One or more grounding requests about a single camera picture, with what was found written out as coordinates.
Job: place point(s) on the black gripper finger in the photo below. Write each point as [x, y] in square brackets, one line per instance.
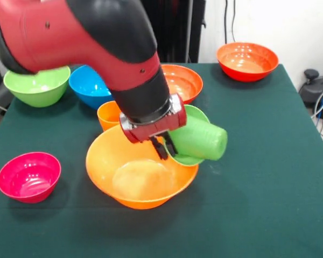
[171, 143]
[159, 149]

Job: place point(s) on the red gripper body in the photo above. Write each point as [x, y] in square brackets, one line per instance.
[156, 129]

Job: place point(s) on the green cup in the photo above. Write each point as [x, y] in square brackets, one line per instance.
[202, 142]

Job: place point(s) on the large orange bowl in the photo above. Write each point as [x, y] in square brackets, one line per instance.
[140, 182]

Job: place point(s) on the small green bowl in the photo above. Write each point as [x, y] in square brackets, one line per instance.
[196, 114]

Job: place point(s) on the blue bowl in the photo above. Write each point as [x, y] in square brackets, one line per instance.
[86, 88]

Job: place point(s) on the large red bowl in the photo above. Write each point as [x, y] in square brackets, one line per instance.
[185, 80]
[247, 64]

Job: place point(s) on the large green bowl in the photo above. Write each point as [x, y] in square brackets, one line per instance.
[36, 88]

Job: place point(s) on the pink bowl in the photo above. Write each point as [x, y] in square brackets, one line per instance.
[28, 177]

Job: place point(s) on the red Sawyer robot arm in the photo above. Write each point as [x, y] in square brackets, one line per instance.
[83, 40]

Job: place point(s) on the orange cup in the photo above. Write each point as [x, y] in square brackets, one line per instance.
[109, 115]

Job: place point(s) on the dark green table cloth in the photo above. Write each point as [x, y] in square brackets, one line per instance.
[258, 201]

